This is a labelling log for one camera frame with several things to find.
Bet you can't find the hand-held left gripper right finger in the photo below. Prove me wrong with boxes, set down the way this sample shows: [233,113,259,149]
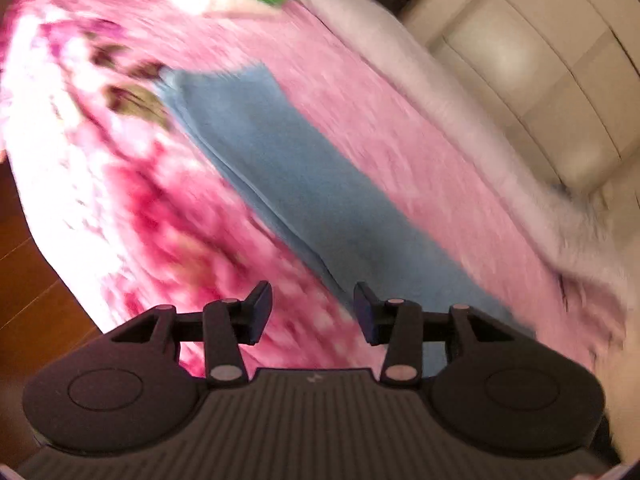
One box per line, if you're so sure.
[353,282,516,387]

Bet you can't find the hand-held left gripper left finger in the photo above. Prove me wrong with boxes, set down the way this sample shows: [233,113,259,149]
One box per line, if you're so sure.
[111,281,274,387]

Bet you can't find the blue jeans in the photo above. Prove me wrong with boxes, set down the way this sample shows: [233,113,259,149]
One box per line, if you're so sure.
[154,61,537,380]

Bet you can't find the pink rose blanket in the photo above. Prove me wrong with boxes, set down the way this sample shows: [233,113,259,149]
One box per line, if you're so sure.
[0,0,626,381]

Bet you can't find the striped white quilt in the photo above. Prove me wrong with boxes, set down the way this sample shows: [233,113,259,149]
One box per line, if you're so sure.
[287,0,631,321]

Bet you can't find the white wardrobe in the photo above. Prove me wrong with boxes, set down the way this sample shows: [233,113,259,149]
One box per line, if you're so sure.
[400,0,640,201]

